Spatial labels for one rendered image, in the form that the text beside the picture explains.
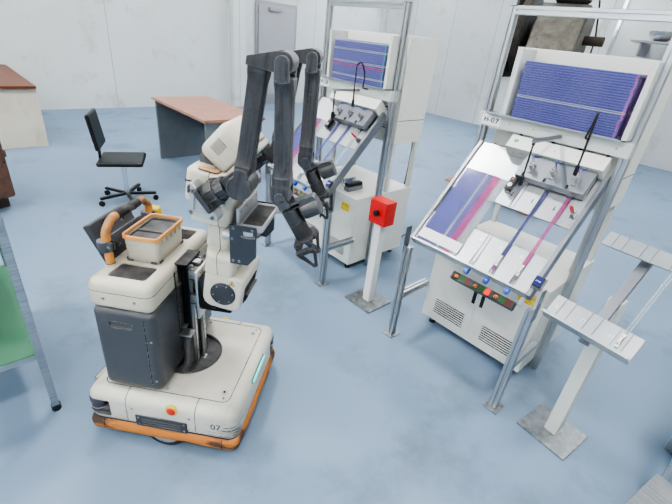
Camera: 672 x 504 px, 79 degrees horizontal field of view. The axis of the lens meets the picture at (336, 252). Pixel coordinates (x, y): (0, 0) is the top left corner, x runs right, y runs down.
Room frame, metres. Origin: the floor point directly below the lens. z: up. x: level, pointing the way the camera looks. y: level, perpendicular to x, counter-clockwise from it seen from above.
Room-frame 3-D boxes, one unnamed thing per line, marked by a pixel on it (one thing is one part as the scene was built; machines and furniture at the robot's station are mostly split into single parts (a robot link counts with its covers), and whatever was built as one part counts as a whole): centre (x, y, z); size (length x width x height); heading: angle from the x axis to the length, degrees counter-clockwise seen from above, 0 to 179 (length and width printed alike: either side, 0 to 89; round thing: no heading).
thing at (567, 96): (2.16, -1.06, 1.52); 0.51 x 0.13 x 0.27; 45
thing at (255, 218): (1.44, 0.34, 0.99); 0.28 x 0.16 x 0.22; 176
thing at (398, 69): (3.33, -0.10, 0.95); 1.33 x 0.82 x 1.90; 135
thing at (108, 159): (3.76, 2.14, 0.43); 0.54 x 0.54 x 0.85
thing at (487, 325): (2.29, -1.11, 0.31); 0.70 x 0.65 x 0.62; 45
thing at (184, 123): (4.99, 1.73, 0.38); 1.43 x 0.74 x 0.77; 45
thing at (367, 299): (2.48, -0.27, 0.39); 0.24 x 0.24 x 0.78; 45
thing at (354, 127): (3.19, 0.03, 0.66); 1.01 x 0.73 x 1.31; 135
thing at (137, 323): (1.47, 0.72, 0.59); 0.55 x 0.34 x 0.83; 176
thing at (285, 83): (1.21, 0.19, 1.40); 0.11 x 0.06 x 0.43; 176
